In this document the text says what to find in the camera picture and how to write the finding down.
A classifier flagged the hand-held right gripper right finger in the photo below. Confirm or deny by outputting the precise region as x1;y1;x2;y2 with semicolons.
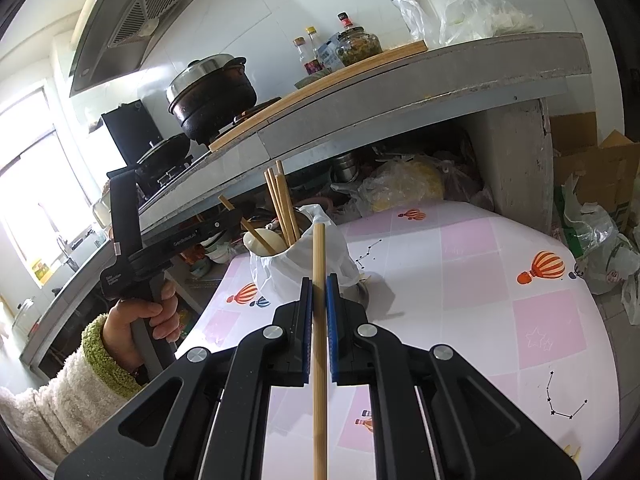
327;274;581;480

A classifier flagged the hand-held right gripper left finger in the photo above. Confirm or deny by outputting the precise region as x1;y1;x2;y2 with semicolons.
54;276;315;480

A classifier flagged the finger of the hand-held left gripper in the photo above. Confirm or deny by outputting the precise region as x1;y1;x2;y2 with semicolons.
197;211;243;242

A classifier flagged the bag-lined metal utensil cup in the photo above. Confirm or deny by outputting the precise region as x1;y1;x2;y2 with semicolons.
249;205;362;307

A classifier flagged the person's left forearm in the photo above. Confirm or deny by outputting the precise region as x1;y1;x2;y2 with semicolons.
0;315;146;476

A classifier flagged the person's left hand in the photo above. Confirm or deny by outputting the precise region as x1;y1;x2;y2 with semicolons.
102;279;179;372

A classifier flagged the stack of bowls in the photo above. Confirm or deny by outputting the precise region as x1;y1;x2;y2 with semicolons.
200;240;237;282

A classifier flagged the gas stove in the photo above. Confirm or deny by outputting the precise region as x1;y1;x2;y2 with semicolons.
137;152;213;208

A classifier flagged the steel faucet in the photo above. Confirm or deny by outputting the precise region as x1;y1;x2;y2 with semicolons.
56;233;79;272

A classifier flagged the black frying pan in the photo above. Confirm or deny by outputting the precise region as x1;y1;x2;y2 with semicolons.
136;135;194;181

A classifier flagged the black box appliance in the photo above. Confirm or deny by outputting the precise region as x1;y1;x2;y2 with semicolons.
101;100;164;164

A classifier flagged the window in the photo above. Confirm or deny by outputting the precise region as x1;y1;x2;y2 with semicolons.
0;85;101;292

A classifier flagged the black cooking pot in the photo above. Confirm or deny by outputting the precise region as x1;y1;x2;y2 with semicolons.
167;57;258;146

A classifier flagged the steel container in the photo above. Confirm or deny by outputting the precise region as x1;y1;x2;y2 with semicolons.
331;152;359;184

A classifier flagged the steel pot lid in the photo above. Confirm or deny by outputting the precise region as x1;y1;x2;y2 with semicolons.
167;54;237;104

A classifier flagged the pink checkered tablecloth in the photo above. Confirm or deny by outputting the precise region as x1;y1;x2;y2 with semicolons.
172;200;623;480

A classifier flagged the yellow plastic bag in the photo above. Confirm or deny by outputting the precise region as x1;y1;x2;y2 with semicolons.
357;157;446;217

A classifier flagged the small red label bottle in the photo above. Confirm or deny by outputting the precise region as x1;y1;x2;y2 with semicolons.
292;36;323;76

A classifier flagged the dark plastic bag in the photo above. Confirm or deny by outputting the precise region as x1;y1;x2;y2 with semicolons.
440;160;497;214

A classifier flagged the blue packet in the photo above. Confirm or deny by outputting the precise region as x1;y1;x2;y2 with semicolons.
317;35;346;71

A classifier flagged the steel range hood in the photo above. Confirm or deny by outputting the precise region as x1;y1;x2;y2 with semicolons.
69;0;236;98

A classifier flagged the glass jar of pickles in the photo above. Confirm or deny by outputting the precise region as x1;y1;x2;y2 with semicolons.
336;27;384;68

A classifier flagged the wooden cutting board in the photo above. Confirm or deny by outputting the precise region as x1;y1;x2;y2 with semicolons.
208;40;429;152

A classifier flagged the grey concrete counter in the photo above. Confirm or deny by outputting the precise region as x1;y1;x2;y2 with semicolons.
107;32;586;251

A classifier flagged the dark red capped sauce bottle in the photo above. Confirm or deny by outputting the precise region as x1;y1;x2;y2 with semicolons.
337;11;364;34

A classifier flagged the green white sack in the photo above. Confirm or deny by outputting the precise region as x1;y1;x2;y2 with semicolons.
552;185;621;262

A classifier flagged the cardboard box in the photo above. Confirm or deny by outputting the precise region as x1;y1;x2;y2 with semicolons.
550;112;640;233

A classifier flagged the crumpled clear plastic bag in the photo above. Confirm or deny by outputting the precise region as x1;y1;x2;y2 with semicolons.
439;0;543;47

